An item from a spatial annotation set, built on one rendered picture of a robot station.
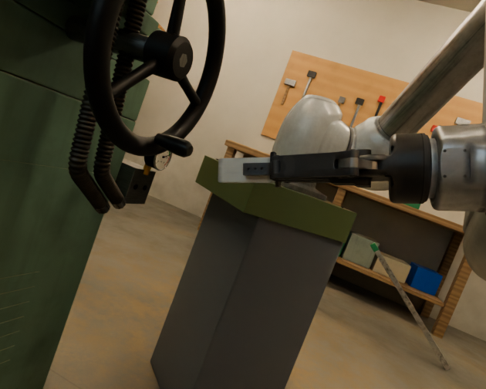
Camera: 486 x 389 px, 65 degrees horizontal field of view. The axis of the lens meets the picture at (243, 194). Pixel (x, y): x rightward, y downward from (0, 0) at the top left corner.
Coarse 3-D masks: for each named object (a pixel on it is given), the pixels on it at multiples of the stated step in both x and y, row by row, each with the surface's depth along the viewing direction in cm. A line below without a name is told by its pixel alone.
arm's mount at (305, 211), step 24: (216, 168) 109; (216, 192) 105; (240, 192) 94; (264, 192) 91; (288, 192) 94; (264, 216) 92; (288, 216) 96; (312, 216) 99; (336, 216) 103; (336, 240) 105
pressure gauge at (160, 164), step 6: (144, 156) 80; (150, 156) 79; (156, 156) 79; (162, 156) 82; (168, 156) 84; (150, 162) 80; (156, 162) 80; (162, 162) 82; (168, 162) 84; (144, 168) 82; (150, 168) 83; (156, 168) 81; (162, 168) 83
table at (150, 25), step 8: (72, 0) 55; (80, 0) 53; (88, 0) 51; (128, 0) 53; (80, 8) 58; (88, 8) 56; (144, 16) 57; (120, 24) 58; (144, 24) 58; (152, 24) 59; (144, 32) 58
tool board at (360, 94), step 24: (288, 72) 385; (312, 72) 376; (336, 72) 372; (360, 72) 366; (288, 96) 384; (336, 96) 371; (360, 96) 365; (384, 96) 357; (456, 96) 343; (360, 120) 365; (432, 120) 347; (456, 120) 340; (480, 120) 337
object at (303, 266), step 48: (240, 240) 97; (288, 240) 99; (192, 288) 113; (240, 288) 96; (288, 288) 103; (192, 336) 105; (240, 336) 99; (288, 336) 107; (192, 384) 98; (240, 384) 103
